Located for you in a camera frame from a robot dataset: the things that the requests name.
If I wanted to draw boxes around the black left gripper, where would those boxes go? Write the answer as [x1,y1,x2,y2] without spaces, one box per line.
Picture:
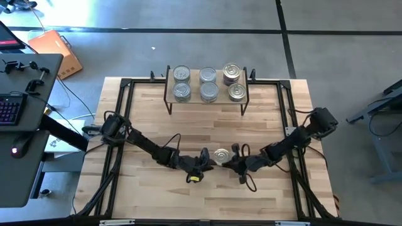
[185,147,218,185]

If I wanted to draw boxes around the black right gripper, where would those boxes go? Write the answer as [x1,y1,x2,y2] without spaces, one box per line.
[221,143,268,185]

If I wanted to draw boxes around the blue label ring-pull can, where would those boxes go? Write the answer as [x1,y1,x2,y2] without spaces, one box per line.
[227,82,247,103]
[222,62,242,86]
[213,148,232,166]

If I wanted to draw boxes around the silver lid albacore tuna can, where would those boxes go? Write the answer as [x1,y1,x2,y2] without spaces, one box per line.
[172,82,192,104]
[172,65,192,83]
[200,81,220,104]

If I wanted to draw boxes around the grey lid green label can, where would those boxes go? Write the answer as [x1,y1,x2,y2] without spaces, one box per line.
[198,66,218,84]

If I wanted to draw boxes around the wooden shelf black metal legs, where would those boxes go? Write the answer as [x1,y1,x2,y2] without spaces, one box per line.
[162,65,251,116]

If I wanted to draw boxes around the white box with logo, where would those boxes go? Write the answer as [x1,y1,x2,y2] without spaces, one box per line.
[43,114,95,159]

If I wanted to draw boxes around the grey metal stand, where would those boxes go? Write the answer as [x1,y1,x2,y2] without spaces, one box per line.
[346,79,402,185]

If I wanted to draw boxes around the black office desk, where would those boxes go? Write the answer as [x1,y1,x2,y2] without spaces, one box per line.
[0,53,89,208]

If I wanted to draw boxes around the black computer mouse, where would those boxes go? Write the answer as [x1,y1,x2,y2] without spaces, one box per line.
[11,133,31,159]

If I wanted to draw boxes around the orange cardboard box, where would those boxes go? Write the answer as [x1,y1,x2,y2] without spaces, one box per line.
[27,30,84,80]

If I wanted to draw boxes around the black desk clamp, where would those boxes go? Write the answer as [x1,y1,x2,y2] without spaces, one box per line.
[2,58,25,74]
[24,79,45,96]

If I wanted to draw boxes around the black backlit keyboard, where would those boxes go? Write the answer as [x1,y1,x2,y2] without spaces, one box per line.
[0,93,28,126]

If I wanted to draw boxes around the black computer monitor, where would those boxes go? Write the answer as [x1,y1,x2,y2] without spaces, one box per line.
[0,20,26,53]

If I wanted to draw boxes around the person's shoe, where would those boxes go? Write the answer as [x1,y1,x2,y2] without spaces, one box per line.
[0,0,38,13]

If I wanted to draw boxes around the white table edge bracket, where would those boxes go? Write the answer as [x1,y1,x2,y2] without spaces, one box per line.
[274,220,312,226]
[99,219,136,226]

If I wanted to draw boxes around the black aluminium rig frame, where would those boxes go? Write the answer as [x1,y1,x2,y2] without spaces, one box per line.
[74,71,339,220]

